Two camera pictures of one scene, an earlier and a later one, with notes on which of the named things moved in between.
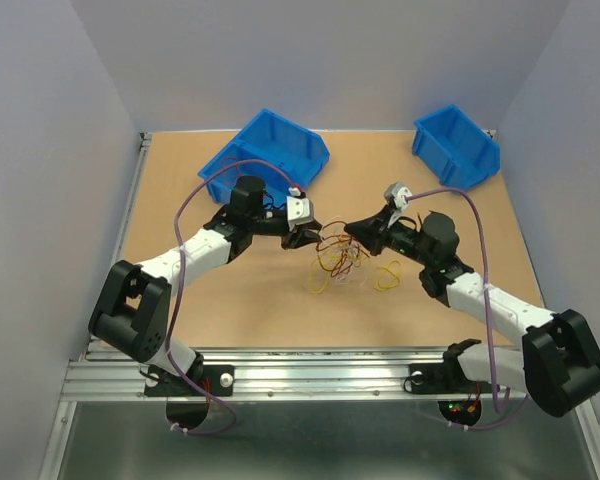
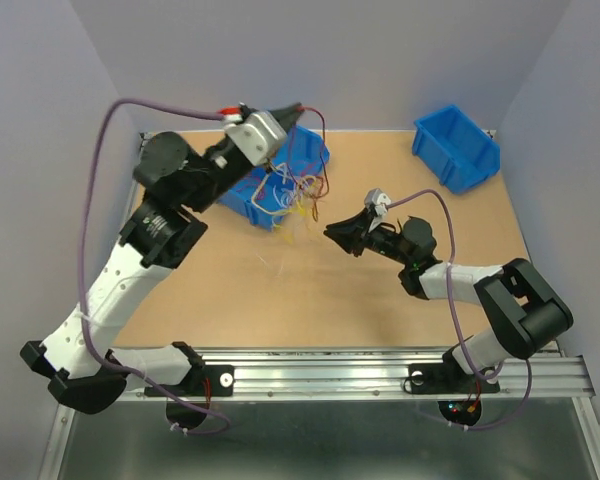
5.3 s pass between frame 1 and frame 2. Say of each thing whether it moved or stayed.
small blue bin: stayed
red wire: moved
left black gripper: moved
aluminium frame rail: stayed
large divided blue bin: stayed
